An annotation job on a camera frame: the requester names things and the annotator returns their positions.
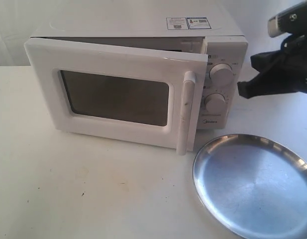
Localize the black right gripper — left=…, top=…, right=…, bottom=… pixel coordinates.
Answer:
left=237, top=33, right=307, bottom=99

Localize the white microwave door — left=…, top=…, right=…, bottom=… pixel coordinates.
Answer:
left=25, top=38, right=208, bottom=155

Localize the white microwave oven body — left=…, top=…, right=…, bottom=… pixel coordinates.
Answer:
left=30, top=7, right=247, bottom=131

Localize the upper white control knob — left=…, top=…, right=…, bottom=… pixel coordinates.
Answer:
left=209, top=63, right=234, bottom=86

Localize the white control knob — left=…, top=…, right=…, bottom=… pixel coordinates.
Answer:
left=209, top=63, right=234, bottom=86
left=204, top=93, right=226, bottom=114

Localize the lower white control knob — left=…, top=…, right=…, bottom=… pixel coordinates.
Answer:
left=204, top=93, right=226, bottom=114

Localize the blue white label sticker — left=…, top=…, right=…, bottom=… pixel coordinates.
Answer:
left=166, top=17, right=211, bottom=30

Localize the round stainless steel plate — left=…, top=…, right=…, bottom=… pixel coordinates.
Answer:
left=192, top=134, right=307, bottom=239

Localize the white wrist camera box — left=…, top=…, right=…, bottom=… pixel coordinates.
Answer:
left=267, top=0, right=307, bottom=38

